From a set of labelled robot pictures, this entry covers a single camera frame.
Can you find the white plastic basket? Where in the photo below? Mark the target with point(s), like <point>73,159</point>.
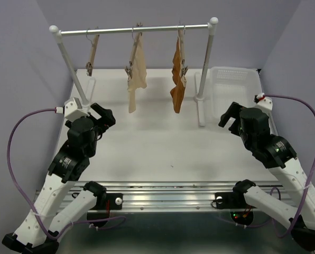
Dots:
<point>230,84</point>

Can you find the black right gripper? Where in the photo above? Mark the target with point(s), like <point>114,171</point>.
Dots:
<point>233,110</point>

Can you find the wooden hanger with cream underwear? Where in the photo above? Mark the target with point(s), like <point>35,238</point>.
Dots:
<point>136,39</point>

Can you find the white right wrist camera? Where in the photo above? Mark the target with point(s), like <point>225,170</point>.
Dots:
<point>263,103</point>

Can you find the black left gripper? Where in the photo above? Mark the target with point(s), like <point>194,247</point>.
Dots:
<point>107,120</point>

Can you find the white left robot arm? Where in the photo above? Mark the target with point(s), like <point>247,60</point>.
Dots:
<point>43,227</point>

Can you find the cream underwear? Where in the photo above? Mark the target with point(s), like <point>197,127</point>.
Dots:
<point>138,79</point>

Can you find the wooden hanger with brown underwear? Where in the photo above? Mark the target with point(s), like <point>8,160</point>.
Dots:
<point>183,67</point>

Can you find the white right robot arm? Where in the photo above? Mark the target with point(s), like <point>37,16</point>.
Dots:
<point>276,154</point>

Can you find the empty wooden clip hanger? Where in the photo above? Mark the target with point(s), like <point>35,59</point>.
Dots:
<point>91,59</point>

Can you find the white metal clothes rack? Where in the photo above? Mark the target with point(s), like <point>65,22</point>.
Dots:
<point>199,97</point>

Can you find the brown underwear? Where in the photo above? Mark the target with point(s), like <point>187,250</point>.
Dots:
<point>177,92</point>

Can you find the aluminium mounting rail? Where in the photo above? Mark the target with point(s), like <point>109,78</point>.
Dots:
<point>155,197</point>

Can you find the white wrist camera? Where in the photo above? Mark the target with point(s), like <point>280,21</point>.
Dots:
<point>73,109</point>
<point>263,103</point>

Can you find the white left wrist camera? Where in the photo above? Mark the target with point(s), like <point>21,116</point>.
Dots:
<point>73,109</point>

